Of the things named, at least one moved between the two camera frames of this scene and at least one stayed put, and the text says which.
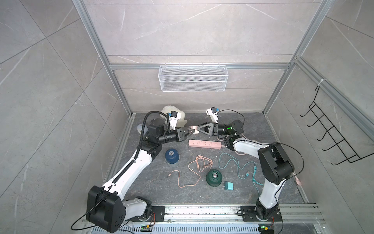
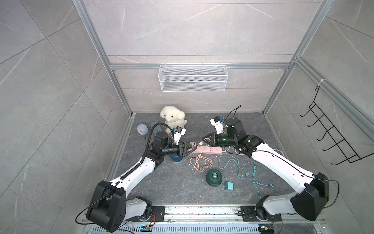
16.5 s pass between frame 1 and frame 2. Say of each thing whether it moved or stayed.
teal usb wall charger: stayed
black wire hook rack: stayed
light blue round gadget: stayed
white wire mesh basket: stayed
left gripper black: moved
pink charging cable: moved
